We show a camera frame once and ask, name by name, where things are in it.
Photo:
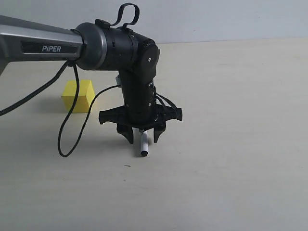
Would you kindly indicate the yellow cube block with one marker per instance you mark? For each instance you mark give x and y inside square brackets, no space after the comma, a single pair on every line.
[85,96]

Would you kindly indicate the black and white marker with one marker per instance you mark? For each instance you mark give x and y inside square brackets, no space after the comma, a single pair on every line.
[144,144]

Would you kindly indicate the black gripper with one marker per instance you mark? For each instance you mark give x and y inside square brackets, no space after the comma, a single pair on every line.
[126,120]

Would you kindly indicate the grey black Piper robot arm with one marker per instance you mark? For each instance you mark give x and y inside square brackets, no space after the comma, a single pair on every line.
[98,47]

